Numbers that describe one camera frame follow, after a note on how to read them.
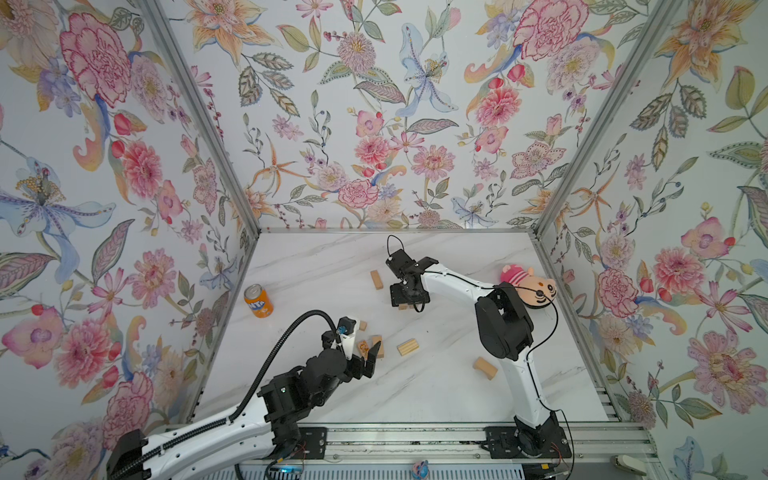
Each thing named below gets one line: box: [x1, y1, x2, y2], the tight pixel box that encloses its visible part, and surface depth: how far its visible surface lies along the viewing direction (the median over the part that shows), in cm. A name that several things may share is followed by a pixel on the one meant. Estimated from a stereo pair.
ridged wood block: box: [396, 338, 420, 357], surface depth 92 cm
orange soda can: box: [244, 284, 274, 318], surface depth 92 cm
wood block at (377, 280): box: [370, 270, 384, 290], surface depth 109 cm
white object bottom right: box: [610, 454, 647, 476], surface depth 71 cm
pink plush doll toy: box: [500, 264, 557, 307], surface depth 97 cm
